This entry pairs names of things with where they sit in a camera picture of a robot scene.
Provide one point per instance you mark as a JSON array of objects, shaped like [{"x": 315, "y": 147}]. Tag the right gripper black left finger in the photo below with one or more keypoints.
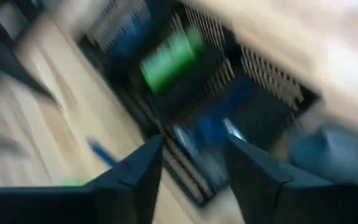
[{"x": 120, "y": 199}]

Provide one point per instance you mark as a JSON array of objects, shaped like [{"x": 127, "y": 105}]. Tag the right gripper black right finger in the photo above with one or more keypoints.
[{"x": 275, "y": 202}]

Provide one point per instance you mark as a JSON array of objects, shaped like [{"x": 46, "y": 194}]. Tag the blue pens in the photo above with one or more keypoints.
[{"x": 210, "y": 129}]

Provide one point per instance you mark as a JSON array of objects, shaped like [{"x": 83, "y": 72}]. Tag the blue disposable razor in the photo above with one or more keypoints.
[
  {"x": 102, "y": 154},
  {"x": 132, "y": 43}
]

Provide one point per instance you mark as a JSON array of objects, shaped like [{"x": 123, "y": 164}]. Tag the green travel bottle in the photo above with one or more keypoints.
[
  {"x": 73, "y": 182},
  {"x": 169, "y": 62}
]

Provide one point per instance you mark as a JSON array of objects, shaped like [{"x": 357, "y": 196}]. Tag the black plastic slotted basket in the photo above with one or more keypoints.
[
  {"x": 197, "y": 84},
  {"x": 99, "y": 54},
  {"x": 269, "y": 124}
]

